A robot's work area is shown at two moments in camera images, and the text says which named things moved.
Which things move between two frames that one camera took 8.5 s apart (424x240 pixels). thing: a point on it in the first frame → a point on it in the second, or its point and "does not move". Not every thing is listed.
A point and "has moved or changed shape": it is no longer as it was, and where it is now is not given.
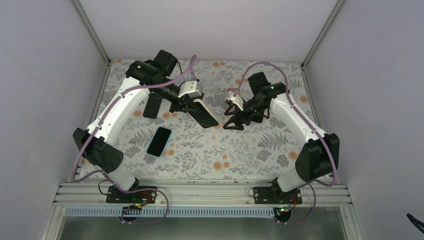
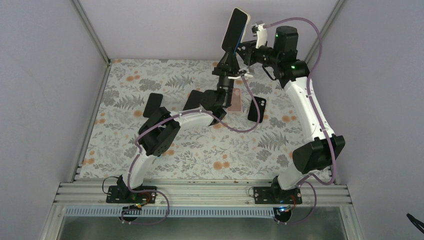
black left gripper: (180, 105) → (227, 69)
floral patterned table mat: (173, 146) does not move
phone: (202, 115) has moved or changed shape
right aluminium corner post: (337, 7) does not move
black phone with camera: (255, 113) does not move
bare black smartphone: (152, 107) does not move
